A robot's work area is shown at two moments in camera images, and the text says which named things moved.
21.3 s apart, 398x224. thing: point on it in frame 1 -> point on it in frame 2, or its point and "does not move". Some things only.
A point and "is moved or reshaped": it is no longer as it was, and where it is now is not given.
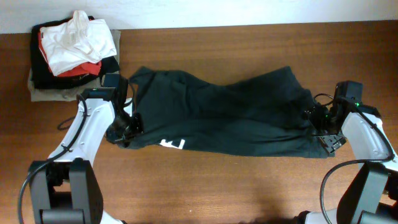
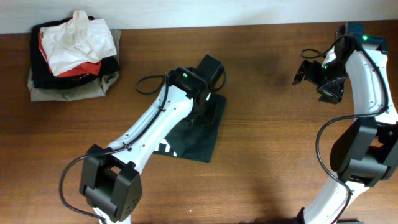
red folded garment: x=92 y=69 does not move
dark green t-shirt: x=268 y=114 is moved or reshaped
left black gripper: x=131 y=130 -> x=201 y=115
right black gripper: x=329 y=140 -> x=311 y=76
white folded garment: x=77 y=42 does not move
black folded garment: x=42 y=78 does not move
